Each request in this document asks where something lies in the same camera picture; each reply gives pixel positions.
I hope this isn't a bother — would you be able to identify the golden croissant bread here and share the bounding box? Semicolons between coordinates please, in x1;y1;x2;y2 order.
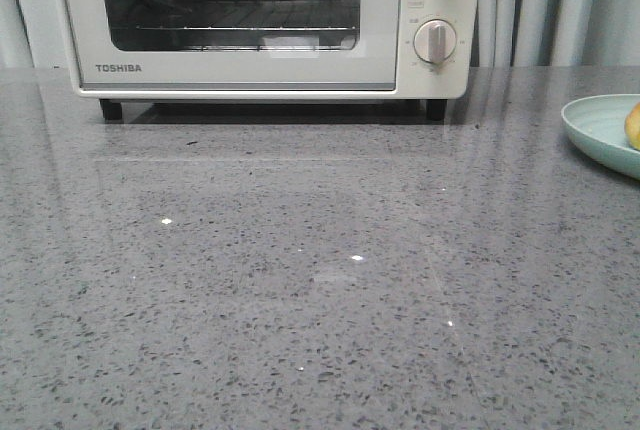
624;103;640;150

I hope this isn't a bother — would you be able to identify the glass oven door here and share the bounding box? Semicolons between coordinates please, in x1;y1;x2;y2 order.
64;0;399;91

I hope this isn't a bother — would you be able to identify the white Toshiba toaster oven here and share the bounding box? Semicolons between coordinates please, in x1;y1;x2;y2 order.
58;0;477;120

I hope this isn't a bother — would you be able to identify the grey curtain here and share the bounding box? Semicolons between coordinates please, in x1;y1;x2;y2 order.
1;0;639;68

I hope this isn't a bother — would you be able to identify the lower oven knob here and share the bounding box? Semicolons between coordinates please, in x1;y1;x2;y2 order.
413;19;457;65

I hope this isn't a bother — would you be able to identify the wire oven rack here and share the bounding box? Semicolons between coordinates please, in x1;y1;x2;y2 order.
119;0;360;52

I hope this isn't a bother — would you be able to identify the light green plate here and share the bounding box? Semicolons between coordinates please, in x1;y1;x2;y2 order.
561;94;639;180

